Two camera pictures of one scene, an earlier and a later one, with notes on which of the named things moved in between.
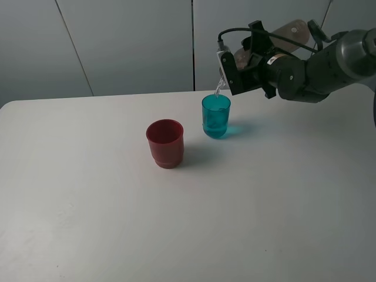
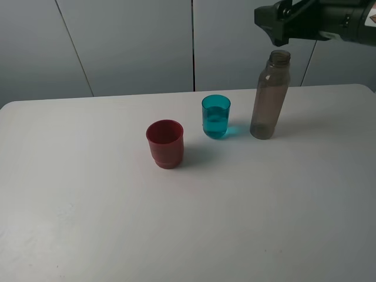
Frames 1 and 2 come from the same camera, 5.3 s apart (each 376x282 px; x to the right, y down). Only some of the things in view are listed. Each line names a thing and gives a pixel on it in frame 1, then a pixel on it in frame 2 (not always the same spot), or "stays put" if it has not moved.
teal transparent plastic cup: [215, 109] stays put
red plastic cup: [165, 139] stays put
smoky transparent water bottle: [296, 30] to [271, 96]
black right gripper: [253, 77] to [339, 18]
